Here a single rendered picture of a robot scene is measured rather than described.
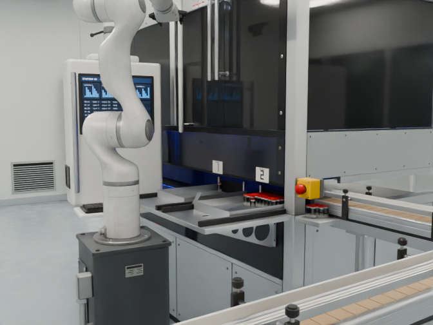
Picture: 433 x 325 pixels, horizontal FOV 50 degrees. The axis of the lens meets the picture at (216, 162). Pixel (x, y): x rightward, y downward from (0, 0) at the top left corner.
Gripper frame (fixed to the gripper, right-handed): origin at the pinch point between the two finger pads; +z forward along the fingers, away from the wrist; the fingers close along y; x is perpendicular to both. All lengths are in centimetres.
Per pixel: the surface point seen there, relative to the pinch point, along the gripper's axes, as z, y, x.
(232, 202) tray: 10, 24, -82
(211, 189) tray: 42, 11, -73
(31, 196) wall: 435, -289, -35
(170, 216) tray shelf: -14, 1, -88
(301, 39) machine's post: -25, 54, -24
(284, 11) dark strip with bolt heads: -23, 49, -11
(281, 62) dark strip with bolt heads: -18, 47, -29
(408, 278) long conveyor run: -99, 64, -104
